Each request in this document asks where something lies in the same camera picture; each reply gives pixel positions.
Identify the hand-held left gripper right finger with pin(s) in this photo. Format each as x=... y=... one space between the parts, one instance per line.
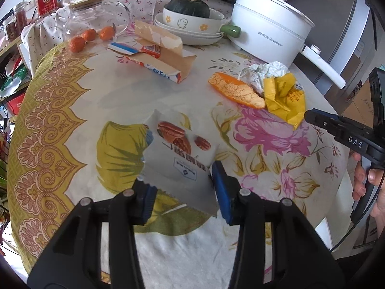
x=224 y=192

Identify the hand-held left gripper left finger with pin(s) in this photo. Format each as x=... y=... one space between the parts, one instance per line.
x=149 y=198

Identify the glass jar with red contents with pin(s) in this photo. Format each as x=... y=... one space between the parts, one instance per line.
x=20 y=18
x=9 y=28

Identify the orange peel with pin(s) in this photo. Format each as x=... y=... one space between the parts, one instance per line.
x=234 y=91

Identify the green packet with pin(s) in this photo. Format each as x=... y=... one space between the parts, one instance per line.
x=15 y=78

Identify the white plate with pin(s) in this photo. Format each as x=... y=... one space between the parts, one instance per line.
x=195 y=40

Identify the dark green pumpkin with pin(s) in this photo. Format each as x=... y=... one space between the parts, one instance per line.
x=188 y=6

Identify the torn white red blue carton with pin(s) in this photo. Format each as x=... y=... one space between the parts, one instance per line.
x=168 y=57

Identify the red box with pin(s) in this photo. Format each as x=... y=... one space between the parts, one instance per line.
x=16 y=104

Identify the white nut snack packet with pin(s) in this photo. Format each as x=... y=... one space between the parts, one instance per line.
x=180 y=144

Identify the white electric cooking pot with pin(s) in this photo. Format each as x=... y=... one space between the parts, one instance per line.
x=270 y=30

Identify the glass teapot with wooden lid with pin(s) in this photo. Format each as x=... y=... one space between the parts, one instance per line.
x=90 y=15

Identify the small orange tangerine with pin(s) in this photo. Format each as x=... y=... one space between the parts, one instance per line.
x=89 y=35
x=106 y=33
x=76 y=44

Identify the brown cardboard box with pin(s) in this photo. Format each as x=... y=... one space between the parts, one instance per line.
x=358 y=99

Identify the grey refrigerator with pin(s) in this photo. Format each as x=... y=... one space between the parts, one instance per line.
x=340 y=21

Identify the yellow foil snack wrapper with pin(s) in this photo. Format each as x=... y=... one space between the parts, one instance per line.
x=285 y=96

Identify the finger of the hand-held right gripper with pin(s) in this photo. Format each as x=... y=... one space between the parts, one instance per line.
x=379 y=96
x=321 y=119

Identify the person's right hand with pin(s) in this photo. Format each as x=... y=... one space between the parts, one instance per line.
x=358 y=183

